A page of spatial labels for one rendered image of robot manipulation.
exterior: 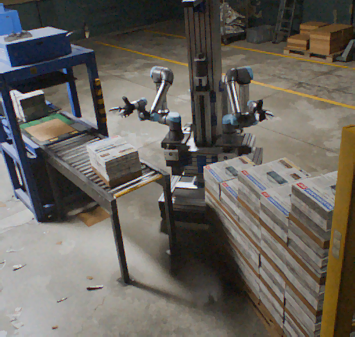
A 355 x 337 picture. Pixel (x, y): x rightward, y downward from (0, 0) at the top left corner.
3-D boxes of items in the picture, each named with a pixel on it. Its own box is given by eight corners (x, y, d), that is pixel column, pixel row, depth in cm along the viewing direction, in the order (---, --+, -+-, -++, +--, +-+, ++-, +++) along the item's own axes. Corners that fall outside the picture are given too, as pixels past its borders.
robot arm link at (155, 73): (166, 127, 388) (159, 69, 363) (154, 124, 398) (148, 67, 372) (175, 123, 396) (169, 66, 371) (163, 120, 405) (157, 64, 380)
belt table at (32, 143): (96, 135, 441) (94, 126, 436) (36, 157, 407) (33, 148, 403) (66, 118, 491) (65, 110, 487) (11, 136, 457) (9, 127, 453)
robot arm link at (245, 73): (234, 125, 380) (232, 66, 355) (249, 123, 381) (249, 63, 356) (237, 131, 369) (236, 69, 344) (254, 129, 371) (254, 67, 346)
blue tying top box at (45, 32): (72, 52, 409) (68, 31, 400) (11, 66, 378) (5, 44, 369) (53, 46, 442) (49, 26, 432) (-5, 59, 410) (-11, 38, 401)
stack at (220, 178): (246, 235, 388) (245, 154, 349) (330, 331, 290) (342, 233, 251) (207, 247, 377) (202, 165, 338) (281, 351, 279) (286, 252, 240)
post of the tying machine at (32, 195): (46, 219, 437) (5, 72, 365) (37, 223, 432) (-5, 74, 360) (42, 215, 443) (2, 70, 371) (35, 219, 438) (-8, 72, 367)
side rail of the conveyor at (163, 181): (171, 186, 343) (170, 173, 338) (166, 188, 341) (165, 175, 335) (92, 139, 440) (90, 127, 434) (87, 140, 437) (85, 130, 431)
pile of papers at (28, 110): (49, 114, 480) (44, 92, 468) (23, 122, 464) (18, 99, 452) (37, 106, 507) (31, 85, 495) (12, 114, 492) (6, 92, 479)
